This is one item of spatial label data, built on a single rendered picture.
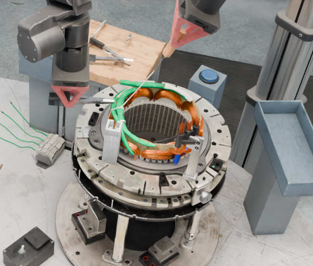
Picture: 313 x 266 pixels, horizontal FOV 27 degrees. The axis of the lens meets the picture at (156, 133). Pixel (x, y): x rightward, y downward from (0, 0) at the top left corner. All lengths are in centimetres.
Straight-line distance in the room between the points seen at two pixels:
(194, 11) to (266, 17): 267
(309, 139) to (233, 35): 209
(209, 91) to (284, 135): 21
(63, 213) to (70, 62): 49
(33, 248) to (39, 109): 41
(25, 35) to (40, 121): 66
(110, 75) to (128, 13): 208
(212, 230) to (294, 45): 48
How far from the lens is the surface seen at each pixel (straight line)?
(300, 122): 154
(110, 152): 123
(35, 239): 146
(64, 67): 117
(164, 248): 146
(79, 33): 112
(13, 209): 158
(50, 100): 125
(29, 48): 110
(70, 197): 157
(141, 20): 352
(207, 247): 153
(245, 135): 182
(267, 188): 150
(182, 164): 126
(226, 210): 163
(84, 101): 125
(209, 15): 111
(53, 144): 166
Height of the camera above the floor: 203
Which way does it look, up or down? 45 degrees down
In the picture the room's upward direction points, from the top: 11 degrees clockwise
